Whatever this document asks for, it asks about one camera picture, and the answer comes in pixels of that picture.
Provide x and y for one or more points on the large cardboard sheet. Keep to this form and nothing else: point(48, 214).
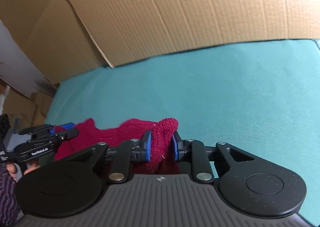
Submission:
point(64, 38)

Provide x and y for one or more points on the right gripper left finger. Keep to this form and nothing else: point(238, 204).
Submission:
point(100, 163)

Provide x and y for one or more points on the red knit sweater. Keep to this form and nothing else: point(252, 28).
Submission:
point(162, 158)

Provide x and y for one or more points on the green table cloth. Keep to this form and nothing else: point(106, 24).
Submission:
point(262, 97)

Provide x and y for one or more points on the left hand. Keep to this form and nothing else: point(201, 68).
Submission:
point(16, 173)

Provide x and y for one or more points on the striped sleeve forearm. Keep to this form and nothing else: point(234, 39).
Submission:
point(9, 205)

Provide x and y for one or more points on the stacked cardboard boxes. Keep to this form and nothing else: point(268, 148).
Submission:
point(29, 111)

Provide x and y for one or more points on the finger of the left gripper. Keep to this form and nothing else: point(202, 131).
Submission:
point(50, 129)
point(56, 138)

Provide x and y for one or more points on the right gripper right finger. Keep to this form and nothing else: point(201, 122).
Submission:
point(200, 156)

